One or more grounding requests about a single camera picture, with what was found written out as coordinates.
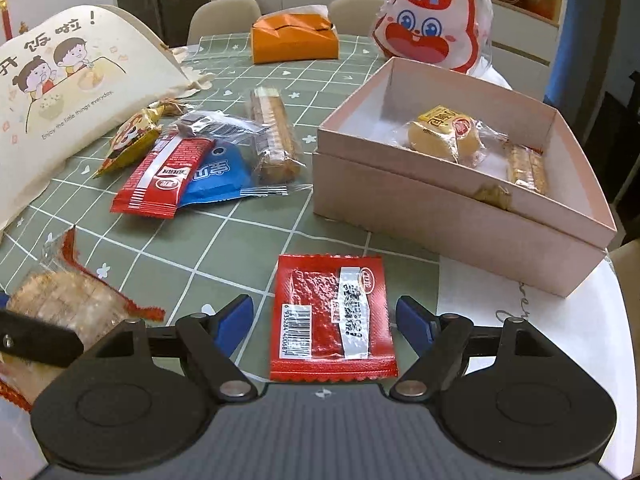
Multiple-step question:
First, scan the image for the red square snack packet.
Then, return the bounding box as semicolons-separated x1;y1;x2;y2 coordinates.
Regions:
270;255;398;382

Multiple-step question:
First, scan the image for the long red snack packet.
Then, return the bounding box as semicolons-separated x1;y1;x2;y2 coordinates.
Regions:
110;133;215;220

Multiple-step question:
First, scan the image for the yellow mushroom panda snack bag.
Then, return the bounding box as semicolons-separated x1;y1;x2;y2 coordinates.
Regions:
93;99;192;178

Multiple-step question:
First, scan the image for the wrapped rice cracker pack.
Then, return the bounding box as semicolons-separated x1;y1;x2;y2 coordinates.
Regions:
1;228;165;412

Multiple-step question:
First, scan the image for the green grid tablecloth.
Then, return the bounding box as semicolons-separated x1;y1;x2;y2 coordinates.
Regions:
1;34;439;383

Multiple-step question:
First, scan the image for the pink cardboard box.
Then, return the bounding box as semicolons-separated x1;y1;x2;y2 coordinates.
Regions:
312;58;616;297

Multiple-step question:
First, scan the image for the clear wrapped biscuit in box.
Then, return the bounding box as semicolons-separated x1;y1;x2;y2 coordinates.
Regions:
504;143;548;196

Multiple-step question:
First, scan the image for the blue snack packet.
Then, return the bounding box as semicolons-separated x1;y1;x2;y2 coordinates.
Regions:
179;142;253;208

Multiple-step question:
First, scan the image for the cream cartoon canvas bag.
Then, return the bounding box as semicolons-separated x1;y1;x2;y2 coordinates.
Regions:
1;6;213;226

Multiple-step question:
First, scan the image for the yellow wrapped cake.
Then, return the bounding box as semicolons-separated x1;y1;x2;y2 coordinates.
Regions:
402;105;509;168

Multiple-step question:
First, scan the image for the clear wrapped biscuit stack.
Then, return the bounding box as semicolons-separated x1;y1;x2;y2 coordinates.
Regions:
250;87;304;185

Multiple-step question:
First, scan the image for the clear wrapped dark snack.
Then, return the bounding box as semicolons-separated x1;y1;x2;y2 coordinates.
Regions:
169;110;268;144

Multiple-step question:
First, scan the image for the beige chair left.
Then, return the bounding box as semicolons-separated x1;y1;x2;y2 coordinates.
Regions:
188;0;262;44

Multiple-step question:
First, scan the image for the beige chair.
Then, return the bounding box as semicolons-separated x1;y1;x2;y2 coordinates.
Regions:
329;0;384;36
188;0;262;44

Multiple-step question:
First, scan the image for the rabbit face snack bag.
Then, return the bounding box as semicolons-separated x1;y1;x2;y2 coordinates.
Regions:
371;0;494;74

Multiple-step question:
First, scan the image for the orange tissue box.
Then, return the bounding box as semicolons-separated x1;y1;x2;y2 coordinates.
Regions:
250;13;340;65

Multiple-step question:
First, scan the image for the beige chair right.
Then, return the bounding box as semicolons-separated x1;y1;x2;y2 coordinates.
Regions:
329;0;384;36

